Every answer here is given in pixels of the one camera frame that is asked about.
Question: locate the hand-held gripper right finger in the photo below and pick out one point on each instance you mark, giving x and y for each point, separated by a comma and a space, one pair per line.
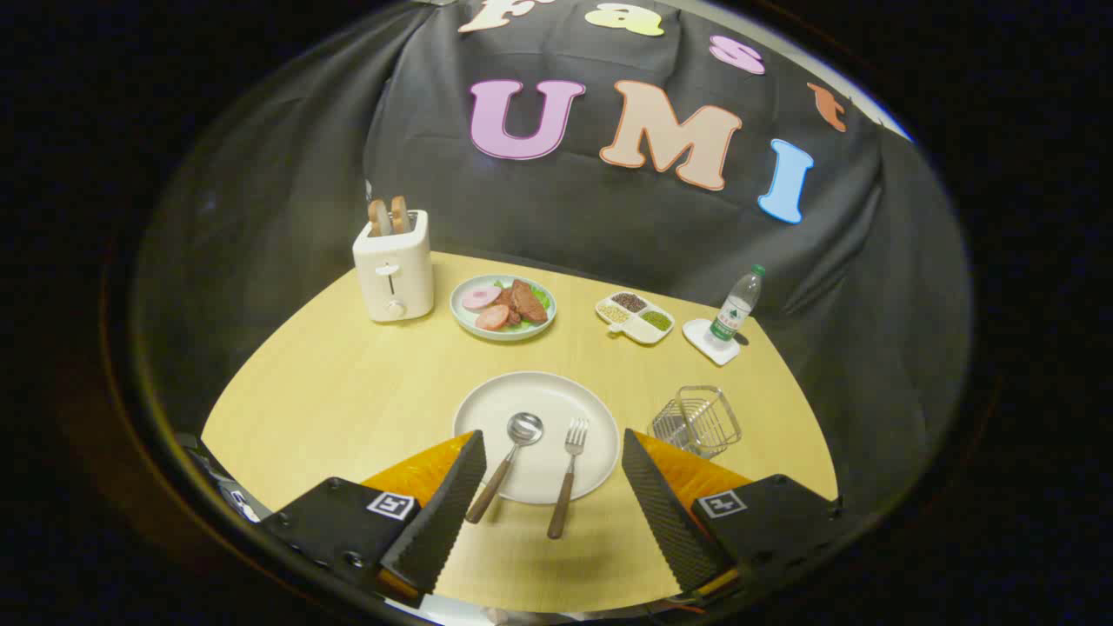
665, 513

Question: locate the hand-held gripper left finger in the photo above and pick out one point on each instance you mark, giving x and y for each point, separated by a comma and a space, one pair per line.
448, 504

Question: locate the white round plate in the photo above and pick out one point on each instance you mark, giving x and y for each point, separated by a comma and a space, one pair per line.
543, 400

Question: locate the white square coaster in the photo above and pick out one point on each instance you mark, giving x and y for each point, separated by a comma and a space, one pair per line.
700, 335

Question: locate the pale green plate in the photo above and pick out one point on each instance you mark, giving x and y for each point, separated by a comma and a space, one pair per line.
469, 320

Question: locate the red sausage slice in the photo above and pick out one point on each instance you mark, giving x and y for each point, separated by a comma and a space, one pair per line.
491, 317

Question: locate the white divided condiment dish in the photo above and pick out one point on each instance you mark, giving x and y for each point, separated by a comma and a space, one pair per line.
635, 315

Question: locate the pink ham slice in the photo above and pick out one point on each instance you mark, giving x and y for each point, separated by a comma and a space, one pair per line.
480, 297

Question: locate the clear plastic water bottle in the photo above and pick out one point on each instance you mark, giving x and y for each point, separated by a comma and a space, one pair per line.
735, 309

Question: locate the brown meat pieces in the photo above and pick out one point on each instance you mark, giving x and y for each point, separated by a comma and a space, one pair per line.
526, 303

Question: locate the green lettuce leaf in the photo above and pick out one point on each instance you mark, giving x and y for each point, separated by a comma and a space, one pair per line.
543, 296

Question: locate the white toaster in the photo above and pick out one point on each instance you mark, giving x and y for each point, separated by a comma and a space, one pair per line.
393, 274

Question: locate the brown toast slice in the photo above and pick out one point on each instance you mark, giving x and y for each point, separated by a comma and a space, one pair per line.
400, 214
378, 217

